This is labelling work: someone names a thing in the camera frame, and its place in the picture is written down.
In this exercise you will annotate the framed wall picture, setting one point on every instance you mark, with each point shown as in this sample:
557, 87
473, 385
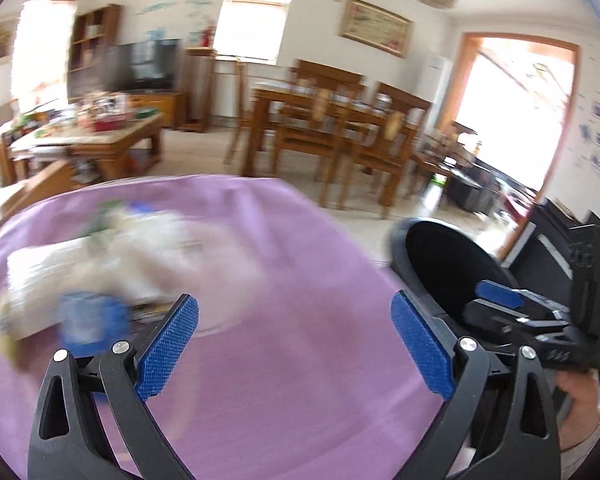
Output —
376, 27

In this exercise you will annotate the black television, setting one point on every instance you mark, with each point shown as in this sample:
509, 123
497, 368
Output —
146, 65

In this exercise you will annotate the purple tablecloth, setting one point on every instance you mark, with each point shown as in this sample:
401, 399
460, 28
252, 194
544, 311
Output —
297, 371

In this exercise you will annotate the wooden dining chair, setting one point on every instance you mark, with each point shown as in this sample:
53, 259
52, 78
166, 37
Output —
383, 141
316, 127

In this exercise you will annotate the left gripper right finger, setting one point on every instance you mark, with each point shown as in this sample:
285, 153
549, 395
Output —
497, 420

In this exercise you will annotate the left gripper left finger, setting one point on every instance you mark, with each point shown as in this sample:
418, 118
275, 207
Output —
68, 439

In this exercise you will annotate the blue tissue pack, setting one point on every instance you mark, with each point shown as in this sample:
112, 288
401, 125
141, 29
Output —
90, 323

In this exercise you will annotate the wooden tv cabinet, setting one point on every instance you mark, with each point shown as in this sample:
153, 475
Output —
171, 104

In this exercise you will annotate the wooden dining table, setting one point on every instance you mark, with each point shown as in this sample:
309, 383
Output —
344, 133

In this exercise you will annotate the wooden dining chair left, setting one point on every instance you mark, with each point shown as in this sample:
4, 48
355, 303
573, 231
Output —
316, 127

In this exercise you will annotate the wooden bookshelf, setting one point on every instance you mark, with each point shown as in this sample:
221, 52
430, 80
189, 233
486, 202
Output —
93, 33

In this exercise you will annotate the wooden dining chair right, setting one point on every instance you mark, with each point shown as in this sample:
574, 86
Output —
383, 141

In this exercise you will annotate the wooden coffee table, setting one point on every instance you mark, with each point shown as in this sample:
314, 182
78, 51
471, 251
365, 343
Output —
128, 151

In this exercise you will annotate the white air conditioner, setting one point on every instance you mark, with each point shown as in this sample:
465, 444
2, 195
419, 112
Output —
431, 86

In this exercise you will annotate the wooden plant stand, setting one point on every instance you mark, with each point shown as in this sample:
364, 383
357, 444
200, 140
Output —
198, 82

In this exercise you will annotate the small framed flower painting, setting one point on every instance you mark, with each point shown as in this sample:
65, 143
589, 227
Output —
8, 27

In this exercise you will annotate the right bare hand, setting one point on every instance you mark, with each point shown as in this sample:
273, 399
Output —
583, 416

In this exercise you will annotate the black trash bin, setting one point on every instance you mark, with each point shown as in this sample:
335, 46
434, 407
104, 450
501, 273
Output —
442, 267

